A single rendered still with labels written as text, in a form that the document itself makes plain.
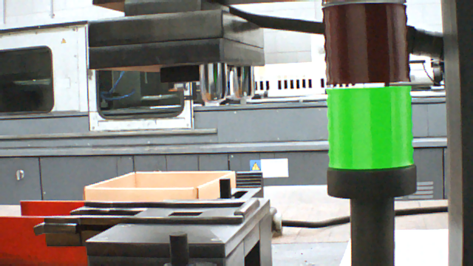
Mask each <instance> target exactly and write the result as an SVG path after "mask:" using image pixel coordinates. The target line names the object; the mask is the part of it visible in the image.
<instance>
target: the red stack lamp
mask: <svg viewBox="0 0 473 266"><path fill-rule="evenodd" d="M406 7H407V5H405V4H395V3H392V2H382V3H371V2H364V3H355V4H337V5H332V6H328V7H323V8H322V9H321V11H322V14H323V17H322V22H323V25H324V32H323V36H324V51H325V56H324V62H325V65H326V67H325V74H326V76H327V81H326V86H329V85H346V84H363V83H395V82H396V83H410V82H412V81H411V78H410V66H409V59H410V55H409V39H408V32H409V31H408V27H407V21H408V17H407V14H406V11H407V9H406Z"/></svg>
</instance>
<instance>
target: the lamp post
mask: <svg viewBox="0 0 473 266"><path fill-rule="evenodd" d="M416 191H417V178H416V164H414V163H413V164H411V165H407V166H402V167H397V168H374V169H350V168H334V167H330V166H328V167H327V195H328V196H330V197H335V198H339V199H345V200H350V252H351V263H350V266H395V198H398V197H405V196H406V195H409V194H414V193H415V192H416Z"/></svg>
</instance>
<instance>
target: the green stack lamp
mask: <svg viewBox="0 0 473 266"><path fill-rule="evenodd" d="M411 88H412V86H372V87H356V88H340V89H326V91H327V101H326V102H327V107H328V110H327V119H328V125H327V129H328V132H329V136H328V140H327V141H328V143H329V151H328V154H329V158H330V162H329V166H330V167H334V168H350V169H374V168H397V167H402V166H407V165H411V164H413V163H414V160H413V156H412V155H413V151H414V149H413V145H412V141H413V134H412V126H413V123H412V118H411V117H412V107H411V103H412V96H411V93H410V92H411Z"/></svg>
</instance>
